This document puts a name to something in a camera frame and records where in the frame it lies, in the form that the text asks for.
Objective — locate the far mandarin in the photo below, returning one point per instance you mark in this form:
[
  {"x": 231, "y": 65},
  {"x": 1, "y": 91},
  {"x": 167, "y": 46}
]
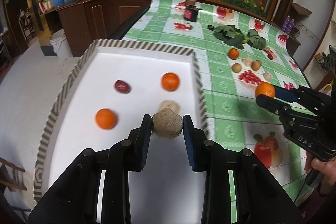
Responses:
[{"x": 233, "y": 54}]

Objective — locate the brown longan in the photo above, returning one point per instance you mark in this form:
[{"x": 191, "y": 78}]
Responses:
[
  {"x": 236, "y": 68},
  {"x": 255, "y": 65}
]

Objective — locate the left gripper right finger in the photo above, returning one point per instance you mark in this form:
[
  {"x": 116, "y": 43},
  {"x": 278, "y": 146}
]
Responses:
[{"x": 194, "y": 142}]

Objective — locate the green leafy vegetable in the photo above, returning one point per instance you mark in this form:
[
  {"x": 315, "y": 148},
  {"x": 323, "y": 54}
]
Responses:
[
  {"x": 255, "y": 40},
  {"x": 230, "y": 35}
]

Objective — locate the large mandarin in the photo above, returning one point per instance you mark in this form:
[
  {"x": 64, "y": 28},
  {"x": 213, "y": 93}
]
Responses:
[{"x": 266, "y": 89}]

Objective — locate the wooden cabinet counter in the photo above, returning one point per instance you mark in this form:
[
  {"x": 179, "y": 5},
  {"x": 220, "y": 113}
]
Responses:
[{"x": 86, "y": 20}]

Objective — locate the red date near vegetables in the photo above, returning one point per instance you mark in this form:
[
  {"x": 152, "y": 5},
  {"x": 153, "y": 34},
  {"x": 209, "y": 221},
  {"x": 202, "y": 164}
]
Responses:
[{"x": 269, "y": 55}]

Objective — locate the brown longan centre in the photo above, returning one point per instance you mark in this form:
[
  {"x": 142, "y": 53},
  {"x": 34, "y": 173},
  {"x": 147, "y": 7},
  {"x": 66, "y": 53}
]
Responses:
[{"x": 255, "y": 65}]

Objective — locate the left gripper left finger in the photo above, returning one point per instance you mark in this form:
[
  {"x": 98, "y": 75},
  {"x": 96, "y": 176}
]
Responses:
[{"x": 142, "y": 143}]

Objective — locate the person's right hand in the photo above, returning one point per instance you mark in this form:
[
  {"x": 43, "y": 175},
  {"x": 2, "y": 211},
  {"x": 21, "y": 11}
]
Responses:
[{"x": 328, "y": 169}]

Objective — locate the brown longan left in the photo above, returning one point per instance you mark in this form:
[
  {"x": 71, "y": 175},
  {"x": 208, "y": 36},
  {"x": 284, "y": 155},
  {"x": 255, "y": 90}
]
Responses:
[{"x": 236, "y": 68}]

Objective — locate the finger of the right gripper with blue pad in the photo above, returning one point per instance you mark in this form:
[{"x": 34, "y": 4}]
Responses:
[
  {"x": 288, "y": 95},
  {"x": 274, "y": 106}
]

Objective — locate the white plastic bucket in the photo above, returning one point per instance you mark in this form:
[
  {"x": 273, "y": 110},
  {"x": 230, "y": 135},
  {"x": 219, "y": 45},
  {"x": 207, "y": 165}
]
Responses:
[{"x": 60, "y": 45}]

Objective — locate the dark jar with red label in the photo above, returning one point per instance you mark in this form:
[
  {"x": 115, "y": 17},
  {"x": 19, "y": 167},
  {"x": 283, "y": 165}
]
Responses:
[{"x": 191, "y": 11}]

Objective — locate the small mandarin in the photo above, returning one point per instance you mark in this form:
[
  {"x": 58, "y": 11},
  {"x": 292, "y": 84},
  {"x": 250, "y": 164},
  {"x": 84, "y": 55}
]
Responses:
[{"x": 170, "y": 81}]

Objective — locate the orange mandarin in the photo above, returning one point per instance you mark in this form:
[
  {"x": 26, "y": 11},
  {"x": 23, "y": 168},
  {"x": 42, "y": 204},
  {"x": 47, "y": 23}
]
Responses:
[{"x": 106, "y": 119}]

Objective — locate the green leafy vegetable left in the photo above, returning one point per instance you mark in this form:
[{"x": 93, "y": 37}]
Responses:
[{"x": 230, "y": 35}]

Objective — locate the white tray with striped rim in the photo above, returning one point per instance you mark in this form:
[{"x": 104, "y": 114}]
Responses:
[{"x": 72, "y": 162}]

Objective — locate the green leafy vegetable right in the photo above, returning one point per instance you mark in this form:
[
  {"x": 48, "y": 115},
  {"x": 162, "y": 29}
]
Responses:
[{"x": 255, "y": 40}]

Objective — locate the red jujube date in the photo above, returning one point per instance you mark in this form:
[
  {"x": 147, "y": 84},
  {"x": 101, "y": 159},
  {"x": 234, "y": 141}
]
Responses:
[{"x": 122, "y": 87}]

